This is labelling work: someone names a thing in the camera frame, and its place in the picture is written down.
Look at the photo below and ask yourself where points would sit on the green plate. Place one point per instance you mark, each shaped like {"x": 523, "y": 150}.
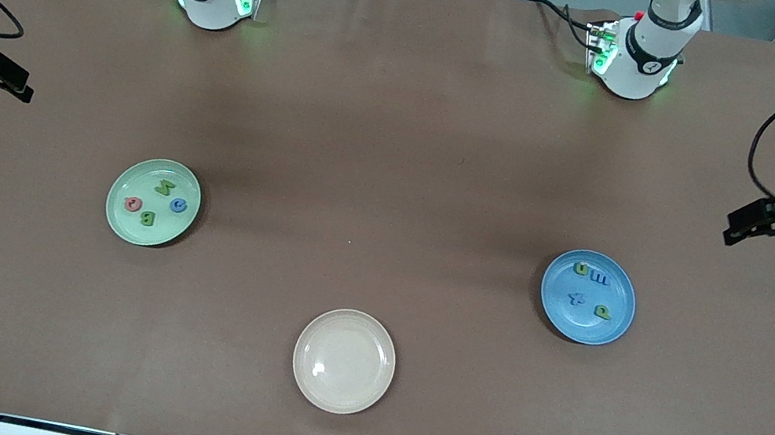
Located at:
{"x": 150, "y": 231}

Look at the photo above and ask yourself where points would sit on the olive foam letter u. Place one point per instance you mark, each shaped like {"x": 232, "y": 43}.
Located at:
{"x": 576, "y": 268}

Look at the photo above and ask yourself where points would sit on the blue plate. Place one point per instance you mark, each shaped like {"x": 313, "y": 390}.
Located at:
{"x": 584, "y": 324}

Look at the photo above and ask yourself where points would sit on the green foam letter B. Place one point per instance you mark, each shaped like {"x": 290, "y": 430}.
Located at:
{"x": 147, "y": 219}

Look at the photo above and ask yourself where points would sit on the blue foam letter G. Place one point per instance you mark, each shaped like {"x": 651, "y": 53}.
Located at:
{"x": 174, "y": 205}

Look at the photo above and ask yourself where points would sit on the beige plate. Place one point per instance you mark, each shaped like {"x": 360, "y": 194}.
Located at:
{"x": 344, "y": 361}

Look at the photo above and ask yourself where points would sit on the blue foam letter m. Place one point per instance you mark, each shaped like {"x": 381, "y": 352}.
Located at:
{"x": 598, "y": 282}

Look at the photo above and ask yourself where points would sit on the green foam letter N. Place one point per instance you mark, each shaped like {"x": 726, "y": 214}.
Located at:
{"x": 164, "y": 188}

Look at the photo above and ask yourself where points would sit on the green foam letter p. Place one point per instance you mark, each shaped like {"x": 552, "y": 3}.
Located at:
{"x": 600, "y": 312}

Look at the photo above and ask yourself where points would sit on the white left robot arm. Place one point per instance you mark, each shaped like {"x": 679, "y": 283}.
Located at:
{"x": 651, "y": 57}

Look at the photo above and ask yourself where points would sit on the blue foam plus sign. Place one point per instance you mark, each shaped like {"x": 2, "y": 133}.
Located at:
{"x": 576, "y": 299}

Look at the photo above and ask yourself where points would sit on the brown table cloth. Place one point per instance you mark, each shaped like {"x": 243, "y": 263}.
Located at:
{"x": 409, "y": 94}

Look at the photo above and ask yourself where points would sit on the pink foam letter Q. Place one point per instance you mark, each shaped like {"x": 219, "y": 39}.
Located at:
{"x": 128, "y": 204}

